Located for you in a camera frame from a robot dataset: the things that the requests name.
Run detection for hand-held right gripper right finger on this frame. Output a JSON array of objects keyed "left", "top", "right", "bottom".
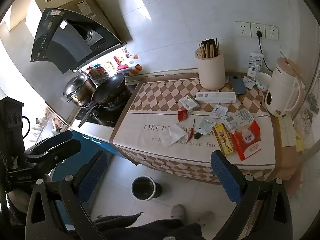
[{"left": 210, "top": 150, "right": 293, "bottom": 240}]

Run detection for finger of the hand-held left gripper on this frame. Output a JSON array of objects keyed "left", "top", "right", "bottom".
[
  {"left": 24, "top": 130, "right": 73, "bottom": 157},
  {"left": 25, "top": 139, "right": 82, "bottom": 172}
]

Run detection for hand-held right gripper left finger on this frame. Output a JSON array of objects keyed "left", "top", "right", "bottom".
[{"left": 25, "top": 150, "right": 108, "bottom": 240}]

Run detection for round trash bin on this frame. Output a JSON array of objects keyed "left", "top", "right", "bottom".
[{"left": 131, "top": 176, "right": 163, "bottom": 201}]

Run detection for long white box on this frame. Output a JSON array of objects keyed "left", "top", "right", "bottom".
[{"left": 195, "top": 92, "right": 237, "bottom": 104}]

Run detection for small green white box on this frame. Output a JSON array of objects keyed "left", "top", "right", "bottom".
[{"left": 179, "top": 94, "right": 200, "bottom": 113}]

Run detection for person's left forearm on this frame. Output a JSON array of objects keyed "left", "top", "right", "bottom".
[{"left": 0, "top": 187, "right": 34, "bottom": 230}]

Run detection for blue kitchen cabinet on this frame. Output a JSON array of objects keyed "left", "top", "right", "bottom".
[{"left": 49, "top": 130, "right": 121, "bottom": 227}]

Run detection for red wet wipes packet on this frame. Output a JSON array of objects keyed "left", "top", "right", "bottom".
[{"left": 230, "top": 120, "right": 262, "bottom": 162}]

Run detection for black gas stove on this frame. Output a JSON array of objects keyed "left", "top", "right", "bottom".
[{"left": 74, "top": 84, "right": 138, "bottom": 128}]

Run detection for steel pot with lid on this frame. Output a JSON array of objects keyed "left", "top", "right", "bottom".
[{"left": 62, "top": 74, "right": 97, "bottom": 108}]

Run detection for white green sachet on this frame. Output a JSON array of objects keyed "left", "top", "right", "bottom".
[{"left": 194, "top": 118, "right": 217, "bottom": 136}]

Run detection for red chili pepper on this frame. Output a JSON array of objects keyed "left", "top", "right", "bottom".
[{"left": 187, "top": 119, "right": 196, "bottom": 141}]

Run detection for white printed packet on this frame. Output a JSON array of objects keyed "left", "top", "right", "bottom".
[{"left": 222, "top": 109, "right": 254, "bottom": 133}]

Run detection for person's left shoe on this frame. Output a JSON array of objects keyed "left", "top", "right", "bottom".
[{"left": 170, "top": 204, "right": 186, "bottom": 222}]

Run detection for wooden side cabinet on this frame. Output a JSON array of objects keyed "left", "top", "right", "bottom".
[{"left": 271, "top": 115, "right": 301, "bottom": 188}]

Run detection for white blue sachet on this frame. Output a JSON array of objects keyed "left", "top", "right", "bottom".
[{"left": 209, "top": 105, "right": 229, "bottom": 119}]

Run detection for crumpled white tissue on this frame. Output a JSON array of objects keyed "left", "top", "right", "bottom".
[{"left": 158, "top": 124, "right": 188, "bottom": 147}]

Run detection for black frying pan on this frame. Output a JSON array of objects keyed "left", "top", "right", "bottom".
[{"left": 78, "top": 73, "right": 127, "bottom": 128}]

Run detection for small red packet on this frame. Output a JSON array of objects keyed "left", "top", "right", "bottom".
[{"left": 177, "top": 109, "right": 189, "bottom": 122}]

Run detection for person's black pants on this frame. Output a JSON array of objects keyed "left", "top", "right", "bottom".
[{"left": 95, "top": 212, "right": 203, "bottom": 240}]

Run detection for checkered tablecloth table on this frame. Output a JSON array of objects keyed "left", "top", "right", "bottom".
[{"left": 111, "top": 73, "right": 278, "bottom": 186}]

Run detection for grey blue phone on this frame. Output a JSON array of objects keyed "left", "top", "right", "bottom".
[{"left": 229, "top": 75, "right": 248, "bottom": 95}]

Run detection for black glass range hood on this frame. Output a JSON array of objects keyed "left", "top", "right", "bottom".
[{"left": 30, "top": 0, "right": 133, "bottom": 74}]

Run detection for white dotted bowl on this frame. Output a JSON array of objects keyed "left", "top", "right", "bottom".
[{"left": 255, "top": 72, "right": 272, "bottom": 92}]

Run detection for cream chopstick holder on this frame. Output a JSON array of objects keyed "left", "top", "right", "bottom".
[{"left": 195, "top": 47, "right": 226, "bottom": 91}]

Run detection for white electric kettle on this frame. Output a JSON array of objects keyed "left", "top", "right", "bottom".
[{"left": 264, "top": 57, "right": 306, "bottom": 119}]

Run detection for white printed pouch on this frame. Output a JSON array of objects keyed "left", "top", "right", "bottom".
[{"left": 247, "top": 52, "right": 264, "bottom": 78}]

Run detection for bundle of wooden chopsticks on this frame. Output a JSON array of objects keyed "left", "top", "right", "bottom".
[{"left": 199, "top": 38, "right": 220, "bottom": 58}]

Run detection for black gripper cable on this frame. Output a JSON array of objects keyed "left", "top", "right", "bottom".
[{"left": 22, "top": 116, "right": 31, "bottom": 142}]

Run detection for group of colourful wall stickers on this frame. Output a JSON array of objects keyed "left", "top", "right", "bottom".
[{"left": 86, "top": 47, "right": 143, "bottom": 82}]

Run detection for black plug with cable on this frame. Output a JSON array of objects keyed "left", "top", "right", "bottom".
[{"left": 255, "top": 31, "right": 274, "bottom": 72}]

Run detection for white wall outlet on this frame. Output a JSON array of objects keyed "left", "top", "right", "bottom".
[
  {"left": 251, "top": 23, "right": 266, "bottom": 39},
  {"left": 235, "top": 22, "right": 251, "bottom": 37},
  {"left": 265, "top": 25, "right": 279, "bottom": 41}
]

